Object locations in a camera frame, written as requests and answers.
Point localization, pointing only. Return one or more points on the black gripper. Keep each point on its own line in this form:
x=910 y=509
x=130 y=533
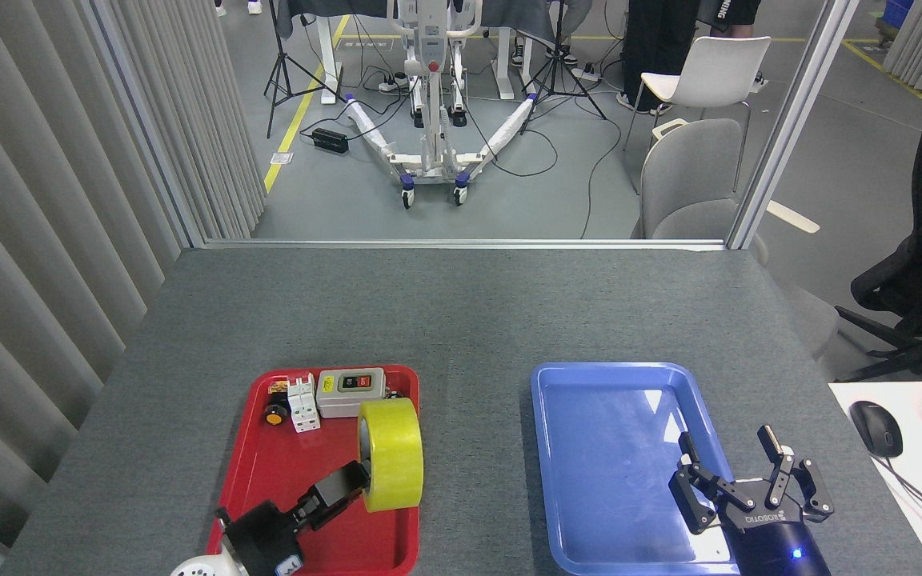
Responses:
x=265 y=536
x=773 y=540

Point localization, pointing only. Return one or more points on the yellow tape roll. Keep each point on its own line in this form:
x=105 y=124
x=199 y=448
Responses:
x=393 y=456

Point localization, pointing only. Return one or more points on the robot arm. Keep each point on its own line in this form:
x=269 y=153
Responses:
x=205 y=566

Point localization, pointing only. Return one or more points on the red plastic tray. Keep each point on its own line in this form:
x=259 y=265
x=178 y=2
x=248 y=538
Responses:
x=285 y=464

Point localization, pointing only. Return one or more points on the white circuit breaker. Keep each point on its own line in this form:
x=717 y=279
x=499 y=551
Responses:
x=302 y=408

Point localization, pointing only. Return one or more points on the black knob with orange cap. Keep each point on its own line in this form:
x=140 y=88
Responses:
x=274 y=414

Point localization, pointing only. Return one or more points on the small yellow and black part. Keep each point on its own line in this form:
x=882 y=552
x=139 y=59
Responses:
x=278 y=388

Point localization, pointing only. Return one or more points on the black computer mouse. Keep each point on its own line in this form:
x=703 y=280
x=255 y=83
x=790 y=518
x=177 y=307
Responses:
x=877 y=428

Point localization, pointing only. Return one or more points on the blue plastic tray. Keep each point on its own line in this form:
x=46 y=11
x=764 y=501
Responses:
x=613 y=480

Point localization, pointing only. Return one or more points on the cream flat board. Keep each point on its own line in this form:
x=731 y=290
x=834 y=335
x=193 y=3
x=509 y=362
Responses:
x=793 y=218

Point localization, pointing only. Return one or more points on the grey chair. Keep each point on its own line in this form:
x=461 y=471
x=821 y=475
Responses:
x=689 y=176

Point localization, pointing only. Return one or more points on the black power adapter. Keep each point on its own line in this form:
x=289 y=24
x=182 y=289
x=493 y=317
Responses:
x=330 y=141

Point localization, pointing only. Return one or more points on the white stand on wheels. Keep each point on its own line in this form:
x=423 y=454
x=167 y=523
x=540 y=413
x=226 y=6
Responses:
x=433 y=152

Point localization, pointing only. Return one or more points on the white chair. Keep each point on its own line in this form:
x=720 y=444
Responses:
x=717 y=72

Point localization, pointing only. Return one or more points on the black tripod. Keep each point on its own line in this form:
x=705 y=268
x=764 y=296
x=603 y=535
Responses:
x=275 y=48
x=561 y=48

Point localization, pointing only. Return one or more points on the person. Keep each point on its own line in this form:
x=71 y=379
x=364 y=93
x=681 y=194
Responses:
x=565 y=56
x=653 y=48
x=254 y=6

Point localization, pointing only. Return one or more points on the blue crate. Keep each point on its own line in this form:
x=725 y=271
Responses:
x=899 y=12

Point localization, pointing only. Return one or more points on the grey push button switch box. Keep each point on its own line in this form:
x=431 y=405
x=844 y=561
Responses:
x=333 y=404

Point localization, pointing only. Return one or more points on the silver post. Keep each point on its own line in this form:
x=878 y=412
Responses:
x=789 y=128

